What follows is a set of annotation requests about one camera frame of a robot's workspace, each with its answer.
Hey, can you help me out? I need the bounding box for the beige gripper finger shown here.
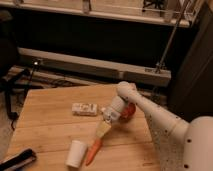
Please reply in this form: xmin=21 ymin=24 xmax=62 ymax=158
xmin=96 ymin=121 xmax=111 ymax=138

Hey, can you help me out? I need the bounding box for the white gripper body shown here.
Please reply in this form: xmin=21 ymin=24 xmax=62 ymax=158
xmin=103 ymin=96 xmax=126 ymax=123

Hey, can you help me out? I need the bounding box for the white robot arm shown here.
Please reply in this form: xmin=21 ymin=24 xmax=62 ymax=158
xmin=97 ymin=81 xmax=213 ymax=171

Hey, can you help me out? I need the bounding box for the red bowl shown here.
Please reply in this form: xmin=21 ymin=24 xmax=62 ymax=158
xmin=120 ymin=103 xmax=136 ymax=120

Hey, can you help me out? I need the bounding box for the orange carrot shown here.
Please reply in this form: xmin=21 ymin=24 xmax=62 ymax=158
xmin=86 ymin=139 xmax=102 ymax=165

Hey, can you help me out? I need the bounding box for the white small box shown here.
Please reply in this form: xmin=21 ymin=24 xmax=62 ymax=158
xmin=72 ymin=103 xmax=98 ymax=116

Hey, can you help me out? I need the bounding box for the metal tripod pole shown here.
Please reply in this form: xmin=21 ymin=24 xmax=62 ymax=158
xmin=155 ymin=0 xmax=191 ymax=73

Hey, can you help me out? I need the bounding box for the black office chair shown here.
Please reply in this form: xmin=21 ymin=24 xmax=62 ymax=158
xmin=0 ymin=9 xmax=44 ymax=130

